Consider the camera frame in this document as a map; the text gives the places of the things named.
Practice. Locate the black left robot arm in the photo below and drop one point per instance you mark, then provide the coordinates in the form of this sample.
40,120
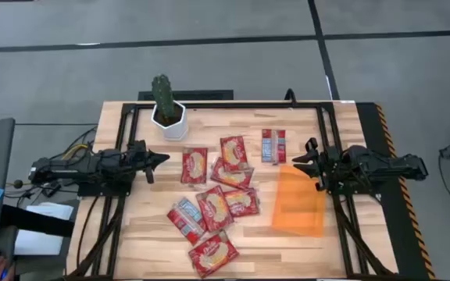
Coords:
72,168

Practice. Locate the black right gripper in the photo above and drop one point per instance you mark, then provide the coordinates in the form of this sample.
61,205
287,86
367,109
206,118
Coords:
326,166

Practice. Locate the small black device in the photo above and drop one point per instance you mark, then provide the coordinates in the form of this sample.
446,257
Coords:
52,189

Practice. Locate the white paper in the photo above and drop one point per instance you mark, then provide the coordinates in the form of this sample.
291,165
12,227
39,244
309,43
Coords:
37,244

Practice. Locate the red popcorn bag blue-white panel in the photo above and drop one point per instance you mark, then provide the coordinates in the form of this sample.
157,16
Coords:
186,222
273,146

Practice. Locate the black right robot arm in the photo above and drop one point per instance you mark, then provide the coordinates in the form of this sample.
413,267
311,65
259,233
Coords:
381,164

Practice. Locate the black ball knob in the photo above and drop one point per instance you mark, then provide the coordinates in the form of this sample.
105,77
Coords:
18,183

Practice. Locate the green cactus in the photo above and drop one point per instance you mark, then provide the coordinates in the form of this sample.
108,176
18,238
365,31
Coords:
163,95

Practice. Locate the black bar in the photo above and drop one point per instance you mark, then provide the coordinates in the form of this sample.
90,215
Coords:
33,220

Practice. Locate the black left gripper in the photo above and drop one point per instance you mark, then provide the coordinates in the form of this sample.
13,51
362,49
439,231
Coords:
139,158

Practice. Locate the black aluminium table frame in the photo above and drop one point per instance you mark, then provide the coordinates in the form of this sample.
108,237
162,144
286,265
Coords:
229,105

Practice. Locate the orange plastic tray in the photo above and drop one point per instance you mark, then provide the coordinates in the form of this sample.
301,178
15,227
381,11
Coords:
299,207

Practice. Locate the black mat with hazard stripes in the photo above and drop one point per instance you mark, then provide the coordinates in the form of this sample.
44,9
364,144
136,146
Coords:
401,234

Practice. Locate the white hexagonal plant pot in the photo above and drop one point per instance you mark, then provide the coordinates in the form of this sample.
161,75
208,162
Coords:
176,130

